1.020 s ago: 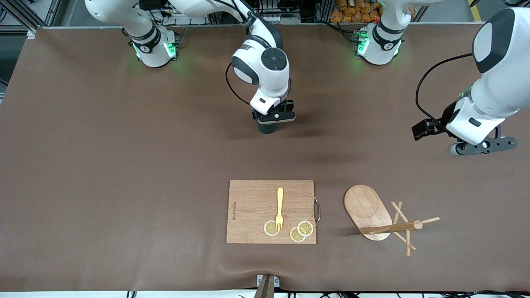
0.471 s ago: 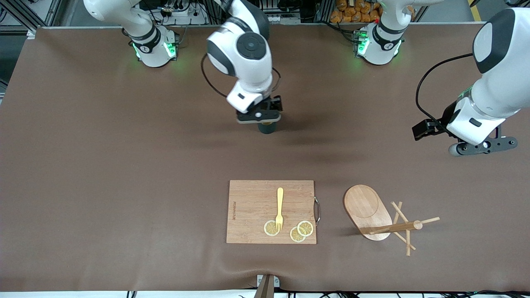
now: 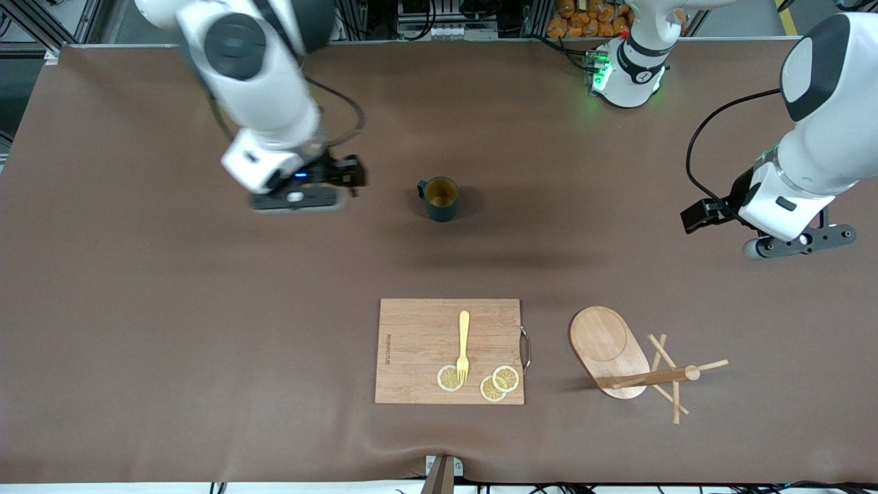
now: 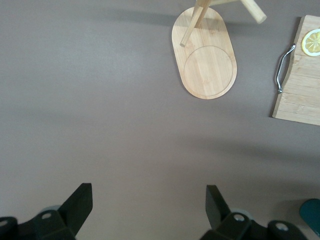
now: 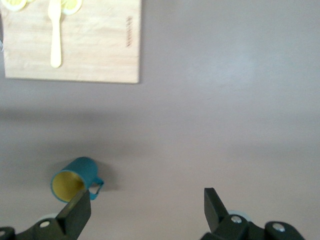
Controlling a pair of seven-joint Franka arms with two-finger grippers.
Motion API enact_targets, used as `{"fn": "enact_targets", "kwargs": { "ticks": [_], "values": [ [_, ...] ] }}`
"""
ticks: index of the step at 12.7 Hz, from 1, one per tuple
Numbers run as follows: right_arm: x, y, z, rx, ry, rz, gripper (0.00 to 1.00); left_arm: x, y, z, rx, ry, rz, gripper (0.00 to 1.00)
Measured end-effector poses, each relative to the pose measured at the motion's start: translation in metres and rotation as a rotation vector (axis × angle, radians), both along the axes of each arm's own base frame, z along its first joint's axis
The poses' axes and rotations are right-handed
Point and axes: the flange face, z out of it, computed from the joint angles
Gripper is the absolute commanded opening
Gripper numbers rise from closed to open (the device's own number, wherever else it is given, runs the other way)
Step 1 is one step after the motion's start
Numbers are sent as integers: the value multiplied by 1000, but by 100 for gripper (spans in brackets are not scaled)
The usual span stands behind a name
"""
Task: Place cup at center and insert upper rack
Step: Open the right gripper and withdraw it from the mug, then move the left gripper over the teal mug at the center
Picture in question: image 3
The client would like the wooden mug tree stand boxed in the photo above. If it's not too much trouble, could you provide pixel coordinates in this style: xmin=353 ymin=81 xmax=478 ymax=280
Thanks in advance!
xmin=569 ymin=306 xmax=729 ymax=425

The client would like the orange snack pile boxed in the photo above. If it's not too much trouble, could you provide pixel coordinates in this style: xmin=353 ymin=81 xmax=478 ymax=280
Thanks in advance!
xmin=547 ymin=0 xmax=689 ymax=38

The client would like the aluminium frame strut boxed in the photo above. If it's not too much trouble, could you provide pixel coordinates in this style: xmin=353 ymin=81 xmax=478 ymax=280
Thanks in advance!
xmin=0 ymin=0 xmax=107 ymax=49

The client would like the yellow plastic fork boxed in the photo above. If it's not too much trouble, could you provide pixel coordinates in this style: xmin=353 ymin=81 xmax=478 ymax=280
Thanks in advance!
xmin=456 ymin=311 xmax=471 ymax=384

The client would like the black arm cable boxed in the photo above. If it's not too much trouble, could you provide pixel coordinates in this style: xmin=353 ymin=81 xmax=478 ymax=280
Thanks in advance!
xmin=686 ymin=88 xmax=784 ymax=220
xmin=302 ymin=77 xmax=366 ymax=150

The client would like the brown table mat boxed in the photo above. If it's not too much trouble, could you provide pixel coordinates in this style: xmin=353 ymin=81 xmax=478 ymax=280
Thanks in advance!
xmin=0 ymin=38 xmax=878 ymax=484

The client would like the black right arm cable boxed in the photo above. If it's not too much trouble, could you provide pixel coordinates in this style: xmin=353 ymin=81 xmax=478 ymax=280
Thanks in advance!
xmin=302 ymin=77 xmax=366 ymax=150

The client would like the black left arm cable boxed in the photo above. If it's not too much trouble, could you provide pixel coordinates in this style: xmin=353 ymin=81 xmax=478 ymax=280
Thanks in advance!
xmin=686 ymin=88 xmax=784 ymax=220

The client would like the dark teal ribbed cup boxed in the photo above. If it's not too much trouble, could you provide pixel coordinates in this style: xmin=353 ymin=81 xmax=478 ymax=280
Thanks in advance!
xmin=417 ymin=176 xmax=460 ymax=222

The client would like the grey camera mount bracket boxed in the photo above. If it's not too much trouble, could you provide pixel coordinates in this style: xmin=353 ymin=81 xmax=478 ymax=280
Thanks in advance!
xmin=420 ymin=454 xmax=464 ymax=494

